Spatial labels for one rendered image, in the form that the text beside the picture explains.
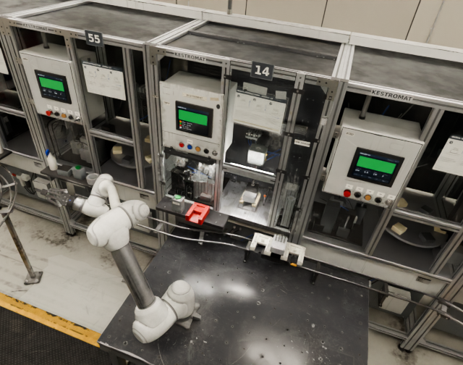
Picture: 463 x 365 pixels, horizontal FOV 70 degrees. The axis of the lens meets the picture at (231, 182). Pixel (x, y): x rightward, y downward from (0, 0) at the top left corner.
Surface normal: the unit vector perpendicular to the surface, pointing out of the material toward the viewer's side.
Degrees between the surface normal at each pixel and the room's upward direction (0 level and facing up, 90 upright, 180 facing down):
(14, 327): 0
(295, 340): 0
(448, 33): 90
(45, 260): 0
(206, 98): 90
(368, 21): 90
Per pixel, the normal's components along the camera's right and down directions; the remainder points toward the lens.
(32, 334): 0.07, -0.79
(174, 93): -0.33, 0.55
